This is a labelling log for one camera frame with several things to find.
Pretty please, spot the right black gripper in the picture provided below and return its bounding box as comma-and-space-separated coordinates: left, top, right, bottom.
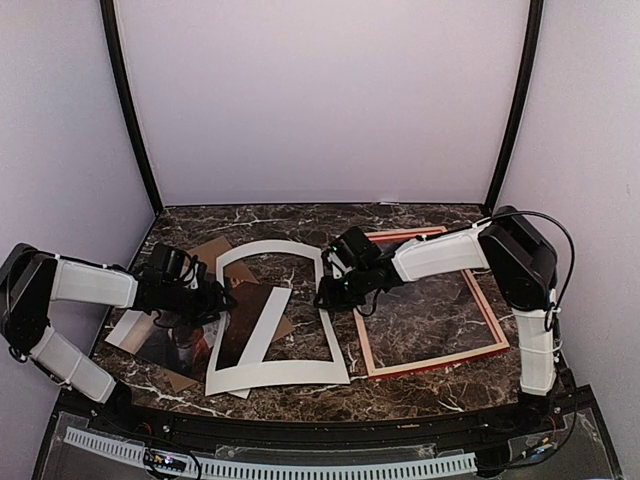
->
313, 266, 372, 310

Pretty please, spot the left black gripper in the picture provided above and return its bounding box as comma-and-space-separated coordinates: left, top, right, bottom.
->
162, 280, 238, 329

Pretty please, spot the brown backing board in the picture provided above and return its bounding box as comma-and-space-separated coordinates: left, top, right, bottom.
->
166, 236, 294, 393

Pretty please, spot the printed photo of painting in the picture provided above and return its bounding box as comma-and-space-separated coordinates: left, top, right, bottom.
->
107, 281, 292, 392

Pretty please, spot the white photo mat border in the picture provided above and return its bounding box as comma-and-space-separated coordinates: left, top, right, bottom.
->
205, 240, 350, 398

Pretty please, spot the wooden picture frame red edge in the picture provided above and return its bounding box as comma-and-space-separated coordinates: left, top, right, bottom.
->
352, 225, 511, 379

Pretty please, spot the clear acrylic sheet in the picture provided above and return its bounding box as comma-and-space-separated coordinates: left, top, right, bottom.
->
364, 271, 496, 369

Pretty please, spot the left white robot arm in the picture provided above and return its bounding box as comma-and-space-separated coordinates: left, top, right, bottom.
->
1, 243, 237, 436

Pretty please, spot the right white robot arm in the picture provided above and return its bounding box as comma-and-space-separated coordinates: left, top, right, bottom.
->
314, 207, 563, 434

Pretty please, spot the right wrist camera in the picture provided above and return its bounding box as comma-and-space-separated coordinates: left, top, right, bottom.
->
322, 247, 352, 279

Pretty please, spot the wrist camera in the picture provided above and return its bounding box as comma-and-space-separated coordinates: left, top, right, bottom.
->
322, 247, 352, 279
180, 255, 208, 290

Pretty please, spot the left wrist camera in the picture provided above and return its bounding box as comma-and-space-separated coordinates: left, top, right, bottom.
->
180, 255, 208, 290

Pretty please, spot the black front table rail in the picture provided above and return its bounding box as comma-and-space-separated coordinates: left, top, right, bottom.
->
48, 388, 587, 453

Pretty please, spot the grey slotted cable duct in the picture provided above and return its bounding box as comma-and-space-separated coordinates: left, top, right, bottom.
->
63, 427, 477, 479

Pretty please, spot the right black corner post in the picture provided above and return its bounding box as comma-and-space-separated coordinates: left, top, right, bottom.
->
483, 0, 544, 213

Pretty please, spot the black corner post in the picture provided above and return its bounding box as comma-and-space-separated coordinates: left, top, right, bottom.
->
99, 0, 164, 216
483, 0, 544, 213

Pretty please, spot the left black corner post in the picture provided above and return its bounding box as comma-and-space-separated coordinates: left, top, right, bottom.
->
99, 0, 164, 216

